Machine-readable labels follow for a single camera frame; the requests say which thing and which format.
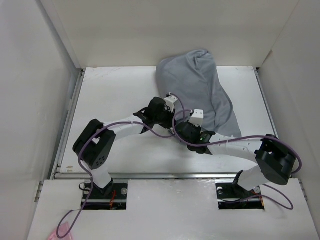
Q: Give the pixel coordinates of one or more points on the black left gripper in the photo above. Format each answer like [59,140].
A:
[166,110]

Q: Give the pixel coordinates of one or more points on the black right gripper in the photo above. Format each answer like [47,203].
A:
[198,128]

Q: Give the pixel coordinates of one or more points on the grey fabric pillowcase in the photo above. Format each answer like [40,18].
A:
[193,78]

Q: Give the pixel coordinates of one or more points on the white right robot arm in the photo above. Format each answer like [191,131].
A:
[274,159]

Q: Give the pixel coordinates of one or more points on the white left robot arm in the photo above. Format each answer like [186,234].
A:
[94,144]

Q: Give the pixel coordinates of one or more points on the pink plastic bag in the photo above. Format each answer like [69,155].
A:
[62,231]

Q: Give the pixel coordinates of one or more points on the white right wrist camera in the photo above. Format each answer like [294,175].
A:
[197,118]

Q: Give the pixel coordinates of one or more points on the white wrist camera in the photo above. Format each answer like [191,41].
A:
[197,118]
[170,101]

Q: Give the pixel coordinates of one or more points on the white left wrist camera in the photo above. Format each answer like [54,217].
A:
[170,101]

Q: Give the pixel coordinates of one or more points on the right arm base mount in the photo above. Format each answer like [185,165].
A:
[233,197]

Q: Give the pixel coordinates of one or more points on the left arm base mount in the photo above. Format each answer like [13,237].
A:
[114,200]

